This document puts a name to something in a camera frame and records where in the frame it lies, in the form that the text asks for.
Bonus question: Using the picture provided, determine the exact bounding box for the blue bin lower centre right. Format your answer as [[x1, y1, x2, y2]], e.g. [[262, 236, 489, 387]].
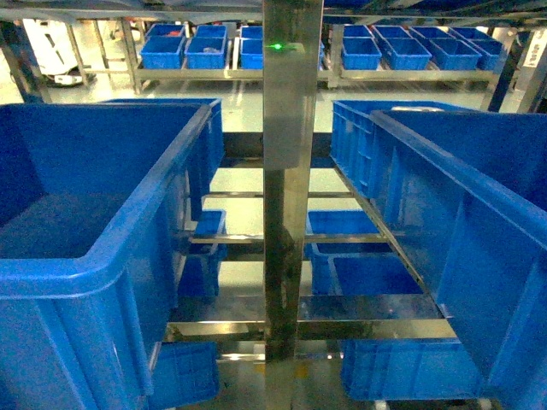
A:
[[304, 210, 422, 296]]

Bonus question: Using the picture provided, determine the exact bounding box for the blue bin lower centre left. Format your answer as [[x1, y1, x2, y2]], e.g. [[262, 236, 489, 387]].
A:
[[178, 209, 227, 296]]

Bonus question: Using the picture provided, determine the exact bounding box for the blue bin behind right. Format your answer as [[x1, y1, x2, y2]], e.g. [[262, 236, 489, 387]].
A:
[[330, 100, 465, 198]]

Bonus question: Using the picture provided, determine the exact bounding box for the far blue bin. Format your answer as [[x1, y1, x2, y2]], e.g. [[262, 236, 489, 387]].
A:
[[140, 36, 185, 69], [185, 37, 226, 69], [429, 38, 481, 71], [379, 38, 432, 71], [342, 38, 382, 71], [240, 38, 263, 70]]

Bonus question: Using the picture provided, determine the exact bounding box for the large blue bin upper left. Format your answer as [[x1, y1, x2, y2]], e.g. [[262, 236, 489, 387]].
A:
[[1, 103, 212, 409]]

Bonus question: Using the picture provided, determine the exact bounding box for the large blue bin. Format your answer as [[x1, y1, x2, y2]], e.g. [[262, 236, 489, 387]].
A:
[[371, 110, 546, 409], [1, 103, 212, 409]]

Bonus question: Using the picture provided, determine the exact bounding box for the far steel rack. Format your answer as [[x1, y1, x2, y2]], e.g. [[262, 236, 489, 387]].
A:
[[74, 1, 546, 103]]

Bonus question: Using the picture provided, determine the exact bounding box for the blue bin bottom left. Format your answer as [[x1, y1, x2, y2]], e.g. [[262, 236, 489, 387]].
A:
[[148, 342, 220, 409]]

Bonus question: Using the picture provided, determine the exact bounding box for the large blue bin right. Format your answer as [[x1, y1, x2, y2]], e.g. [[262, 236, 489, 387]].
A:
[[371, 110, 546, 409]]

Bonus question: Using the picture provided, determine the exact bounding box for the blue bin bottom right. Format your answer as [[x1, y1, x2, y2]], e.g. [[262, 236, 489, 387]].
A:
[[341, 339, 485, 401]]

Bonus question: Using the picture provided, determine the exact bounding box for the steel shelf rack frame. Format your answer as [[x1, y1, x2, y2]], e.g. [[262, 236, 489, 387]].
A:
[[164, 132, 458, 364]]

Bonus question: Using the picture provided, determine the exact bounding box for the steel centre post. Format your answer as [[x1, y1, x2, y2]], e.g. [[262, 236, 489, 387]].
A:
[[263, 1, 324, 409]]

